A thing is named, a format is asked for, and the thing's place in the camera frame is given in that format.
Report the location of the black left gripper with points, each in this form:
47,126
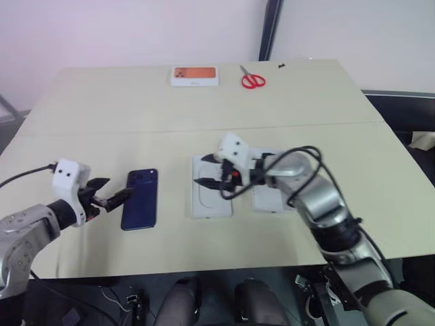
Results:
89,203

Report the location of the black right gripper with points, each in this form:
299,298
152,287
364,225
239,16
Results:
231,180

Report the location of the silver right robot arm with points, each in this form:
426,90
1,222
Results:
316,197

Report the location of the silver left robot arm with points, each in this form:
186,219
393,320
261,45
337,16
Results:
20,231

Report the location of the white phone box base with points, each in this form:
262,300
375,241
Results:
210,203

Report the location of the white phone box lid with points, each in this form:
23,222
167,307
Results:
266,200

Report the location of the white box with orange print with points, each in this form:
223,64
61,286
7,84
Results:
195,75

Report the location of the dark blue smartphone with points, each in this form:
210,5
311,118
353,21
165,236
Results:
141,203

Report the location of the small black clip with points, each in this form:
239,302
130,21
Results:
281,66

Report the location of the dark rounded robot leg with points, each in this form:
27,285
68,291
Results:
180,302
260,304

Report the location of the beige cardboard piece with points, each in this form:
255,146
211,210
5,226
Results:
423,140

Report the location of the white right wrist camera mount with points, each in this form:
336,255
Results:
234,147

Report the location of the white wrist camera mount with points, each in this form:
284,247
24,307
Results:
234,147
69,176

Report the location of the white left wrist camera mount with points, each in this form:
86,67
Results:
69,176

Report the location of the black upright post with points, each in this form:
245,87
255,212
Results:
271,27

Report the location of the black metal table frame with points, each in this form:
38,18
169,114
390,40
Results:
323,295

